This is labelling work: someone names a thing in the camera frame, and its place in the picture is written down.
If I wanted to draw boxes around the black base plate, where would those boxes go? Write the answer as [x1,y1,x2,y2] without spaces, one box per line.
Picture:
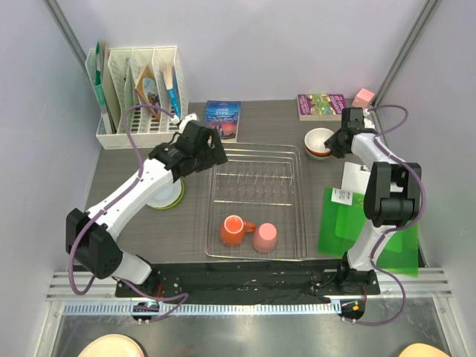
[137,260,380,303]

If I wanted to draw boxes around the pink plastic cup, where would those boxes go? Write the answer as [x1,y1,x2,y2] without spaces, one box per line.
[252,222,277,253]

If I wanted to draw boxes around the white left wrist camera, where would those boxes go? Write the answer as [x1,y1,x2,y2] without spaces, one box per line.
[170,113,198,132]

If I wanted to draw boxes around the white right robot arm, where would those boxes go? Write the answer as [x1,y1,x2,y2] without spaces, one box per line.
[324,107,426,294]

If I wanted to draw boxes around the green plastic folder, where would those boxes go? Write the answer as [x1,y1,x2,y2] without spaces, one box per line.
[317,187,419,277]

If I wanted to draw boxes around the white file organizer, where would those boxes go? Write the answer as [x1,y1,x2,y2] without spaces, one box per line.
[96,46,189,149]

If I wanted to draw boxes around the Jane Eyre book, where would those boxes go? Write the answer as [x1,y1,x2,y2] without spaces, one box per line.
[203,100,241,142]

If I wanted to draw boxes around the mint green bowl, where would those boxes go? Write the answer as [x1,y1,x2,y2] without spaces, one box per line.
[306,151,332,161]

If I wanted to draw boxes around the white clipboard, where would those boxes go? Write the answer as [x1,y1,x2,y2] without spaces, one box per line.
[341,162,370,195]

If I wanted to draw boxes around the orange mug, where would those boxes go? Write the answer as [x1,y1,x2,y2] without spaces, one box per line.
[219,215,256,247]

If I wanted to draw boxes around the blue spine book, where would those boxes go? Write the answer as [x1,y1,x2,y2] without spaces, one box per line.
[161,65,181,119]

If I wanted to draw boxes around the teal folder in organizer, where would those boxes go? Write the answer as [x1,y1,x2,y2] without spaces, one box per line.
[94,41,112,134]

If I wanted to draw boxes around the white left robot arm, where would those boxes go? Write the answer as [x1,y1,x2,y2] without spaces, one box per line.
[65,120,228,297]

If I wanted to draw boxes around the colourful children's book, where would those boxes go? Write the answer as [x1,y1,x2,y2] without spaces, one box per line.
[135,65,161,122]

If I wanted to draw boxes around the pink cube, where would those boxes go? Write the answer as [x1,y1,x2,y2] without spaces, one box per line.
[352,88,375,109]

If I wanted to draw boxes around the purple puzzle book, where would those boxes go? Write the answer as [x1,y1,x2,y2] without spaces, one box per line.
[297,94,347,121]

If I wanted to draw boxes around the lime green plate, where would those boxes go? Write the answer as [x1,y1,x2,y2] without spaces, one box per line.
[152,181,186,211]

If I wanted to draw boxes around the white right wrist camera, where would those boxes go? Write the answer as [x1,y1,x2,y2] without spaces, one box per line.
[363,109,376,129]

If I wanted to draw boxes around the light blue plate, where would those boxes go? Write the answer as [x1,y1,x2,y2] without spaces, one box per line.
[147,180,181,209]

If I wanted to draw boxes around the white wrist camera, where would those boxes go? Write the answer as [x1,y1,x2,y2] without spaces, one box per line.
[363,109,376,129]
[170,113,198,132]

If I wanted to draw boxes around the metal wire dish rack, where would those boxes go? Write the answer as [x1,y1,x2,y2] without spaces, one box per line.
[205,143,307,261]

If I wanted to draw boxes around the white orange bowl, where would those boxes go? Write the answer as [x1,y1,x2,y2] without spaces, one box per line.
[304,128,334,155]

